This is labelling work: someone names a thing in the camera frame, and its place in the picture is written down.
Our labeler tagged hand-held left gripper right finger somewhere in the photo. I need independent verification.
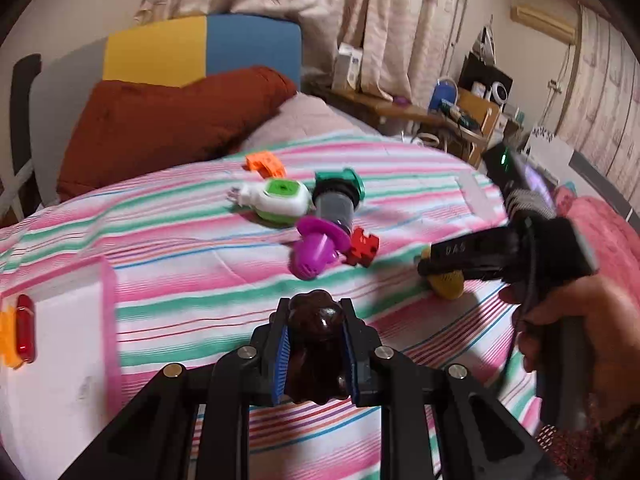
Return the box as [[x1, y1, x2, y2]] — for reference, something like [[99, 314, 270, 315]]
[[340, 297, 566, 480]]

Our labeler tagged person's right hand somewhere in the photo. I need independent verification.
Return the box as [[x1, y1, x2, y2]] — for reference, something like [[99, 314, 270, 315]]
[[500, 272, 640, 426]]

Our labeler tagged wall air conditioner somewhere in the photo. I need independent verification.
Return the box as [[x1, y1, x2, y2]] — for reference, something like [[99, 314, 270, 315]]
[[510, 4, 578, 44]]

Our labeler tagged grey and green cylinder toy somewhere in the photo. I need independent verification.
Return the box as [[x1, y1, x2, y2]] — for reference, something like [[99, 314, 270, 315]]
[[312, 167, 366, 233]]

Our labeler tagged white carton box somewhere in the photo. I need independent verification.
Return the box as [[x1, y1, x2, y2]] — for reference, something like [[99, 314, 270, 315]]
[[332, 42, 365, 92]]

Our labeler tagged red plastic block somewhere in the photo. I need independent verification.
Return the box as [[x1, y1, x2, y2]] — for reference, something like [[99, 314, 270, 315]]
[[345, 227, 380, 267]]

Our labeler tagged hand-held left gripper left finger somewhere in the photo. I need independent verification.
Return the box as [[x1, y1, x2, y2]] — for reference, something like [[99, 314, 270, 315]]
[[60, 297, 296, 480]]

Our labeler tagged red glossy oval piece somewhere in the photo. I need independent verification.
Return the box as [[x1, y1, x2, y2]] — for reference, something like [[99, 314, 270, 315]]
[[15, 294, 38, 364]]

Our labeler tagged yellow and blue headboard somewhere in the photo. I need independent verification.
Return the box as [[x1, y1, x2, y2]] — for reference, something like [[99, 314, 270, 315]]
[[102, 12, 303, 92]]

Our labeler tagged rust brown pillow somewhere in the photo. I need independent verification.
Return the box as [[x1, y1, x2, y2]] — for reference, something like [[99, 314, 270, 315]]
[[56, 66, 298, 201]]

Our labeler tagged wooden side desk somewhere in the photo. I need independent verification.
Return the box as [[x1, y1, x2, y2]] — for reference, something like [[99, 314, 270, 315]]
[[310, 82, 506, 161]]

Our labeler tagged person's right forearm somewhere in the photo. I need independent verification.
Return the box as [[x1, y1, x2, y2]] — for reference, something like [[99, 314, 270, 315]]
[[536, 407, 640, 480]]

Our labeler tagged white and green plug-in device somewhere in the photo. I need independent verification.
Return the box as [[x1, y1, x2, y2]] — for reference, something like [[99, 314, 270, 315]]
[[230, 178, 311, 224]]

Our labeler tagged translucent white storage box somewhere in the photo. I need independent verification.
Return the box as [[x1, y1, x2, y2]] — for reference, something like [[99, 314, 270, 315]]
[[0, 255, 123, 466]]

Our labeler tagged purple plastic toy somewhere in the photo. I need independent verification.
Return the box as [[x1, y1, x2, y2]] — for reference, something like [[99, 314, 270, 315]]
[[291, 216, 349, 281]]

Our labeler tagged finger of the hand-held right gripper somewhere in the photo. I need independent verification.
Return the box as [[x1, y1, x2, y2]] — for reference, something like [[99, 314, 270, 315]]
[[417, 230, 521, 282]]

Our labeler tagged orange plastic piece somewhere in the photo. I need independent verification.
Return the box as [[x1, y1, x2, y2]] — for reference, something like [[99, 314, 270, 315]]
[[0, 310, 23, 369]]

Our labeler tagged pale patterned curtain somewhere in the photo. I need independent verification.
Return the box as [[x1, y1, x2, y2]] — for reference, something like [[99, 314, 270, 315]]
[[136, 0, 461, 103]]

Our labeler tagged pale pink pillow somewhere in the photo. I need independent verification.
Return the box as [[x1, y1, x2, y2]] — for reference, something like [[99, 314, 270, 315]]
[[242, 92, 381, 153]]

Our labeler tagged orange plastic block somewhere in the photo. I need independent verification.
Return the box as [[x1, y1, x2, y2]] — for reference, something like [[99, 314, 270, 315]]
[[245, 151, 286, 178]]

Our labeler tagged yellow plastic toy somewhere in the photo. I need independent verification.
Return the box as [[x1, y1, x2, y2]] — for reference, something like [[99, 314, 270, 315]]
[[427, 270, 467, 302]]

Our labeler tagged dark brown glossy toy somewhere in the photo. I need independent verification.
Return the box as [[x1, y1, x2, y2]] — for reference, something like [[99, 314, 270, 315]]
[[285, 290, 351, 404]]

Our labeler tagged blue jug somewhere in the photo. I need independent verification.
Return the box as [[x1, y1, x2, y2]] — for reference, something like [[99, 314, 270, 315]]
[[428, 77, 458, 113]]

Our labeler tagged black chair frame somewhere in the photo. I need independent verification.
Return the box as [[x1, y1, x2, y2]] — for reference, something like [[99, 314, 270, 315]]
[[0, 53, 43, 221]]

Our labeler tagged pink fuzzy blanket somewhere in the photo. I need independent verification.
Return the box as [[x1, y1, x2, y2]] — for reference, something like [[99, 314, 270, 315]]
[[552, 185, 640, 311]]

